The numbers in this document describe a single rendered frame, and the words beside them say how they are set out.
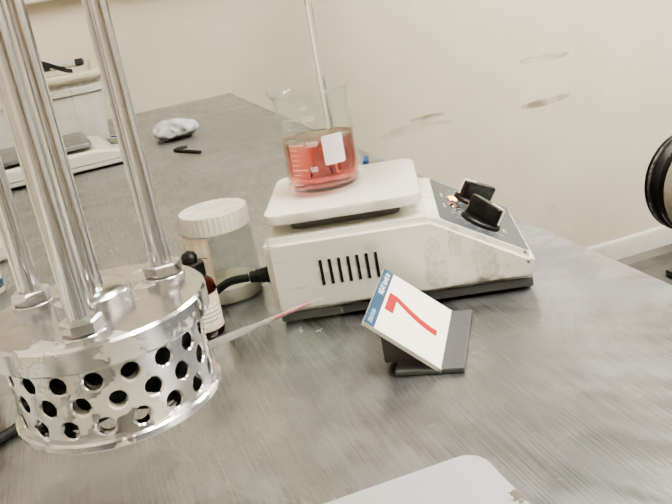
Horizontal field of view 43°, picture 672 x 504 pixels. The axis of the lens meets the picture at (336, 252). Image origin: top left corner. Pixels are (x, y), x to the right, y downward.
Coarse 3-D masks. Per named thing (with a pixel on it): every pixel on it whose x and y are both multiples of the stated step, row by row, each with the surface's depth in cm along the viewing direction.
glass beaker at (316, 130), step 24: (288, 96) 69; (312, 96) 64; (336, 96) 65; (288, 120) 65; (312, 120) 65; (336, 120) 65; (288, 144) 66; (312, 144) 65; (336, 144) 66; (288, 168) 67; (312, 168) 66; (336, 168) 66; (360, 168) 68; (312, 192) 67; (336, 192) 67
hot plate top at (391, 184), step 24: (384, 168) 72; (408, 168) 70; (288, 192) 70; (360, 192) 66; (384, 192) 65; (408, 192) 63; (264, 216) 65; (288, 216) 64; (312, 216) 64; (336, 216) 64
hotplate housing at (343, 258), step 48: (432, 192) 70; (288, 240) 64; (336, 240) 64; (384, 240) 64; (432, 240) 63; (480, 240) 64; (288, 288) 65; (336, 288) 65; (432, 288) 65; (480, 288) 65
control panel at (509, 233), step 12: (432, 180) 74; (444, 192) 72; (444, 204) 68; (444, 216) 64; (456, 216) 66; (504, 216) 72; (468, 228) 64; (480, 228) 65; (504, 228) 68; (516, 228) 69; (504, 240) 64; (516, 240) 66
